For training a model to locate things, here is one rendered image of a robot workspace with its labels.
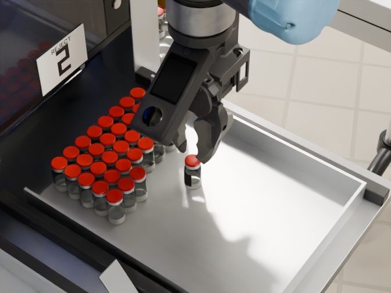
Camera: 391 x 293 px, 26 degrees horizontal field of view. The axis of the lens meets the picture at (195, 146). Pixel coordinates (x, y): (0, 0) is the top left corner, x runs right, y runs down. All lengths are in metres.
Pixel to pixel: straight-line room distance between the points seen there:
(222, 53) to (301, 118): 1.47
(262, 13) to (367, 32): 1.25
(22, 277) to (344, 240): 0.39
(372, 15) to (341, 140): 0.52
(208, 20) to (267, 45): 1.78
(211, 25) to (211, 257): 0.30
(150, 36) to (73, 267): 0.37
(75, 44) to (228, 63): 0.22
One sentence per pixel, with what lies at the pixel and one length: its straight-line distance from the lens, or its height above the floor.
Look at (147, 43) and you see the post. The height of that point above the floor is 0.93.
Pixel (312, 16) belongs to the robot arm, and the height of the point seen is 1.24.
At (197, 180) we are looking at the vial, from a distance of 1.08.
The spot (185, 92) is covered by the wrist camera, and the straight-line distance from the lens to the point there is 0.91.
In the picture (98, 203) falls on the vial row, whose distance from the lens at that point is 1.05.
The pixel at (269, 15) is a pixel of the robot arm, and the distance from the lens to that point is 0.77.
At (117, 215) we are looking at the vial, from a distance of 1.05.
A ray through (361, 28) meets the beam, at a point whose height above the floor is 0.46.
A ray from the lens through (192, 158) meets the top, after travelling 1.07.
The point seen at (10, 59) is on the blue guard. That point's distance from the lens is 1.00.
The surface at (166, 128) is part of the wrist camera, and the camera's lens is 0.91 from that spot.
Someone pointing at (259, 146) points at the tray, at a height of 0.89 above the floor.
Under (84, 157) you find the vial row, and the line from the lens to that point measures 1.08.
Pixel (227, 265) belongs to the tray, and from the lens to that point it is 1.03.
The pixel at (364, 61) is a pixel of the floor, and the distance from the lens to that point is 2.64.
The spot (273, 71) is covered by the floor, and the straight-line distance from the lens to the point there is 2.57.
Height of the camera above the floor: 1.73
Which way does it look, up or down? 47 degrees down
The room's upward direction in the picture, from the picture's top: straight up
